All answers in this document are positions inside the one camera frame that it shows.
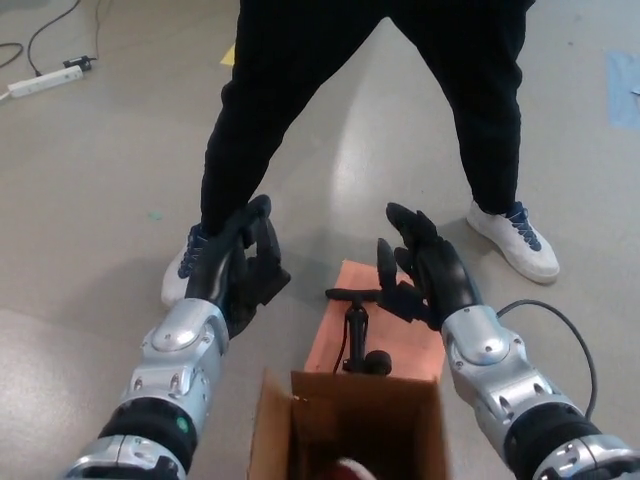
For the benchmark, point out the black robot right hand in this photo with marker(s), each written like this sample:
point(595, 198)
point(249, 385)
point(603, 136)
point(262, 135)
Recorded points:
point(440, 280)

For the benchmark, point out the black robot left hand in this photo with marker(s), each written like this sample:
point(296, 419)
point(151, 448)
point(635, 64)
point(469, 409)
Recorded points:
point(230, 275)

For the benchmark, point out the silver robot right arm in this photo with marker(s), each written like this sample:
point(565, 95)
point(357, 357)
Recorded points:
point(505, 375)

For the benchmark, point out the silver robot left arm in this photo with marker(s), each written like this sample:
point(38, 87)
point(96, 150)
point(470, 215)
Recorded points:
point(170, 370)

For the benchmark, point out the person's right white sneaker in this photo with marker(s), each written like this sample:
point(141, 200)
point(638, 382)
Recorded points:
point(175, 280)

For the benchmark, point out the person's white sneaker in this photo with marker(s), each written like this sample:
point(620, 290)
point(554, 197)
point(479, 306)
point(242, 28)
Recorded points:
point(175, 280)
point(515, 245)

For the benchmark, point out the person's left white sneaker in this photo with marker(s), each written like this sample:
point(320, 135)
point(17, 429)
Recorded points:
point(515, 245)

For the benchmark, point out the black trousers of person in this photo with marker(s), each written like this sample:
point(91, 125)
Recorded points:
point(280, 100)

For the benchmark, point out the black hand air pump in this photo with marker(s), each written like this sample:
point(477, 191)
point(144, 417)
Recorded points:
point(356, 335)

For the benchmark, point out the brown cardboard box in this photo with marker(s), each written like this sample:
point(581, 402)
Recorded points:
point(275, 430)

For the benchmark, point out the yellow floor tape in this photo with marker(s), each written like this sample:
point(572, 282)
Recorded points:
point(228, 55)

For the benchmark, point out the black power adapter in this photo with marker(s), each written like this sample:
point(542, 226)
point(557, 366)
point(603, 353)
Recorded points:
point(80, 62)

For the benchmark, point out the blue floor tape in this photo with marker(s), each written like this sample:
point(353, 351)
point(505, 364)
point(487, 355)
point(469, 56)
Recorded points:
point(622, 90)

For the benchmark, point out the white power strip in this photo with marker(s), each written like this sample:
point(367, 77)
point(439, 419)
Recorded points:
point(47, 82)

